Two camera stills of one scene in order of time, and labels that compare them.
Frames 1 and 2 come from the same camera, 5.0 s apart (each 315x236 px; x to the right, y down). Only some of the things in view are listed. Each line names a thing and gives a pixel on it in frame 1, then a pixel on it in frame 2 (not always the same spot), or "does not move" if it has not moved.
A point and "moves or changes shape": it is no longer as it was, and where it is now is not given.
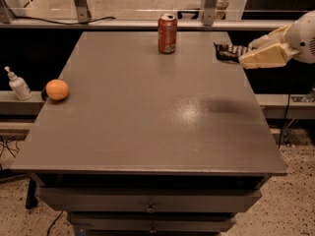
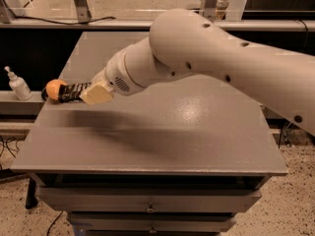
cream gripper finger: x=278 y=36 -> x=100 y=78
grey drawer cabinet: x=134 y=142 does not move
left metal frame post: x=83 y=11 does not move
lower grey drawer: x=152 y=221 does not move
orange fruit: x=57 y=89 does not move
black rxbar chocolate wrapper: x=230 y=53 moves or changes shape
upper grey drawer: x=148 y=199 does not move
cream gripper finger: x=273 y=56 -> x=98 y=91
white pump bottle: x=19 y=86 does not move
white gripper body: x=302 y=36 -> x=113 y=72
